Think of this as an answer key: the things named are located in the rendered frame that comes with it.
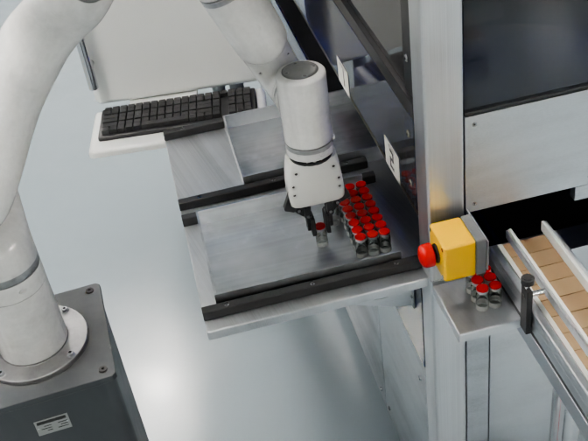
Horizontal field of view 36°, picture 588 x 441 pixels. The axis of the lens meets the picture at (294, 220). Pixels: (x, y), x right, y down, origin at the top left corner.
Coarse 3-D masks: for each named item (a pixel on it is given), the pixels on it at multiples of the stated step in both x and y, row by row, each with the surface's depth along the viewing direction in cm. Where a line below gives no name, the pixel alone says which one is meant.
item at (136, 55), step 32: (128, 0) 225; (160, 0) 226; (192, 0) 227; (96, 32) 230; (128, 32) 230; (160, 32) 231; (192, 32) 232; (96, 64) 235; (128, 64) 236; (160, 64) 236; (192, 64) 237; (224, 64) 238; (96, 96) 241; (128, 96) 241
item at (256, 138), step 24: (336, 96) 211; (240, 120) 209; (264, 120) 211; (336, 120) 207; (360, 120) 206; (240, 144) 204; (264, 144) 202; (336, 144) 199; (360, 144) 198; (240, 168) 190; (264, 168) 195
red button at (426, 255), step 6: (420, 246) 148; (426, 246) 148; (420, 252) 148; (426, 252) 147; (432, 252) 147; (420, 258) 148; (426, 258) 147; (432, 258) 147; (426, 264) 147; (432, 264) 148
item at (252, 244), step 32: (224, 224) 181; (256, 224) 180; (288, 224) 178; (224, 256) 173; (256, 256) 172; (288, 256) 171; (320, 256) 169; (352, 256) 168; (384, 256) 163; (224, 288) 166; (256, 288) 161
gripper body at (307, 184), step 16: (288, 160) 159; (320, 160) 157; (336, 160) 159; (288, 176) 160; (304, 176) 159; (320, 176) 160; (336, 176) 161; (288, 192) 162; (304, 192) 161; (320, 192) 162; (336, 192) 163
